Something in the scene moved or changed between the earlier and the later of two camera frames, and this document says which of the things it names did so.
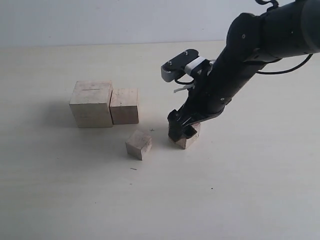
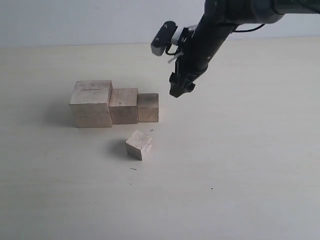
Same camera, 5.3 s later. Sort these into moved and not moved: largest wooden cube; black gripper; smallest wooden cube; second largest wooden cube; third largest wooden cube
Moved: third largest wooden cube; black gripper
Not moved: smallest wooden cube; second largest wooden cube; largest wooden cube
